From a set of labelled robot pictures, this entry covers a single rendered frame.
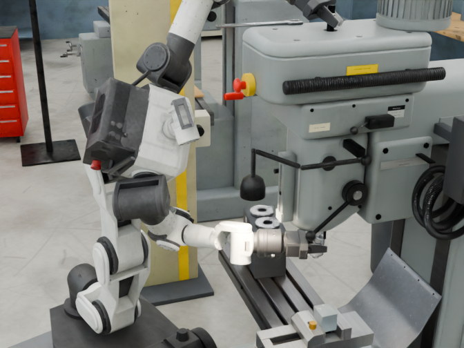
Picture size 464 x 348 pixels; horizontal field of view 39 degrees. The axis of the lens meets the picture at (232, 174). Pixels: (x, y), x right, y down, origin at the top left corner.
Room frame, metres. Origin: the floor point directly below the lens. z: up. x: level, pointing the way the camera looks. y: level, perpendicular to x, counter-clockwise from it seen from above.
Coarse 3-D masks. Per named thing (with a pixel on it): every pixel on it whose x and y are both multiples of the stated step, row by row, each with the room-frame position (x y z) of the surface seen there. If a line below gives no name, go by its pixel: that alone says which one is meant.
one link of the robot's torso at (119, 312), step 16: (96, 256) 2.01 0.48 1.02; (96, 272) 2.02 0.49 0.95; (128, 272) 2.05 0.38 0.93; (144, 272) 2.07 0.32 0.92; (112, 288) 1.99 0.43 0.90; (128, 288) 2.11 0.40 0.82; (96, 304) 2.12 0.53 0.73; (112, 304) 2.04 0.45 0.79; (128, 304) 2.10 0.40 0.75; (112, 320) 2.06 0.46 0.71; (128, 320) 2.11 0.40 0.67
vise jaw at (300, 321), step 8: (304, 312) 1.69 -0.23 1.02; (296, 320) 1.66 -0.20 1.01; (304, 320) 1.65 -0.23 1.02; (296, 328) 1.64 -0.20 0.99; (304, 328) 1.62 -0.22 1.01; (320, 328) 1.61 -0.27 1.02; (304, 336) 1.59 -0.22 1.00; (312, 336) 1.57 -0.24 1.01; (320, 336) 1.58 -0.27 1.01; (312, 344) 1.57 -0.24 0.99; (320, 344) 1.58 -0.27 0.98
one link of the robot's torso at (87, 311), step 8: (88, 288) 2.24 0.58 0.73; (96, 288) 2.22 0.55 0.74; (80, 296) 2.18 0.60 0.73; (88, 296) 2.20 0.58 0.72; (96, 296) 2.22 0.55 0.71; (80, 304) 2.17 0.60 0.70; (88, 304) 2.12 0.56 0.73; (80, 312) 2.17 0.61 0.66; (88, 312) 2.11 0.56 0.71; (96, 312) 2.08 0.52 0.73; (88, 320) 2.11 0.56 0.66; (96, 320) 2.07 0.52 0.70; (96, 328) 2.06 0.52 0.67
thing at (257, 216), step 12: (252, 216) 2.18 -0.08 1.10; (264, 216) 2.17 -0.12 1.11; (252, 228) 2.09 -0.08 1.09; (264, 228) 2.07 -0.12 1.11; (276, 228) 2.08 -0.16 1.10; (252, 264) 2.08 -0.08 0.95; (264, 264) 2.05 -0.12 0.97; (276, 264) 2.06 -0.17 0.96; (264, 276) 2.05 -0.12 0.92; (276, 276) 2.06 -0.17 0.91
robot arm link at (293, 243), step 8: (272, 232) 1.73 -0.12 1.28; (280, 232) 1.73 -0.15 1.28; (288, 232) 1.76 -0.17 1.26; (296, 232) 1.77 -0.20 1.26; (304, 232) 1.76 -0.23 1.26; (272, 240) 1.70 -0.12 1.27; (280, 240) 1.70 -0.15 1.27; (288, 240) 1.71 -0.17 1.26; (296, 240) 1.71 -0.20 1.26; (304, 240) 1.71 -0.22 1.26; (272, 248) 1.69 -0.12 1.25; (280, 248) 1.69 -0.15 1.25; (288, 248) 1.69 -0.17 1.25; (296, 248) 1.69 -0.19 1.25; (304, 248) 1.68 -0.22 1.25; (272, 256) 1.70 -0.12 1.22; (288, 256) 1.70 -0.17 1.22; (296, 256) 1.70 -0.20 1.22; (304, 256) 1.68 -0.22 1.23
